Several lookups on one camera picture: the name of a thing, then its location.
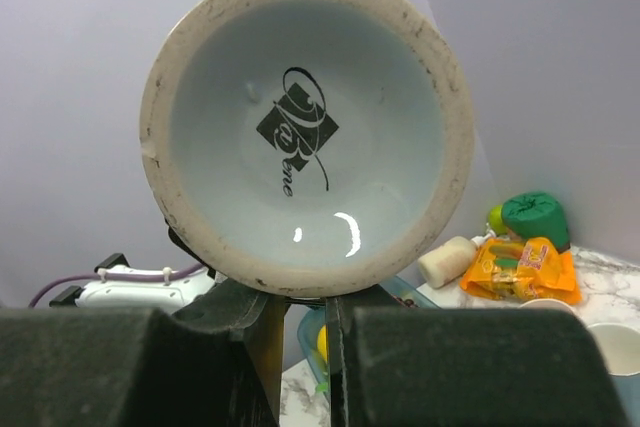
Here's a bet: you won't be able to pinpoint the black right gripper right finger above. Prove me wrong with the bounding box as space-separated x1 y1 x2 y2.
326 286 629 426

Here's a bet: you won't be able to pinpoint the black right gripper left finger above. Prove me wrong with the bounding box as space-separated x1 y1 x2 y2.
1 280 285 426

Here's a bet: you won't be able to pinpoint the pink mug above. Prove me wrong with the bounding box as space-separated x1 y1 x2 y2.
519 298 575 314

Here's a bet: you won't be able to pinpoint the light blue hexagonal mug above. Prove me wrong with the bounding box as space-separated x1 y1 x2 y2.
587 323 640 426

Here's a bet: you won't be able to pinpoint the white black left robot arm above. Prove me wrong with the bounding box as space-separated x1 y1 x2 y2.
29 227 226 313

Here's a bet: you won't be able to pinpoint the dark purple grapes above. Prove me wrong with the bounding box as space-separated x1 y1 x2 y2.
395 296 419 308

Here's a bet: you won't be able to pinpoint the yellow lemon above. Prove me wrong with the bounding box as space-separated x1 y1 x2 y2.
316 325 328 364

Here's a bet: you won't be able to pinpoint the clear blue plastic bowl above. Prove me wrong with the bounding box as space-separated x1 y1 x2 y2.
297 276 437 397

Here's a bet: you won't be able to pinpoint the cream lotion bottle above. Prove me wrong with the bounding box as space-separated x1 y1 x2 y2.
417 230 496 289

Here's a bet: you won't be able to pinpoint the orange snack bag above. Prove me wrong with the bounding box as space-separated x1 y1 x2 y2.
459 237 583 305

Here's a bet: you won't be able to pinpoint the green pear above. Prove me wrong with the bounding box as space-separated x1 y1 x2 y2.
487 204 506 235

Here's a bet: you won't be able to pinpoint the green wrapped cup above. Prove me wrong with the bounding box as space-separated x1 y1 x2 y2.
501 191 571 253

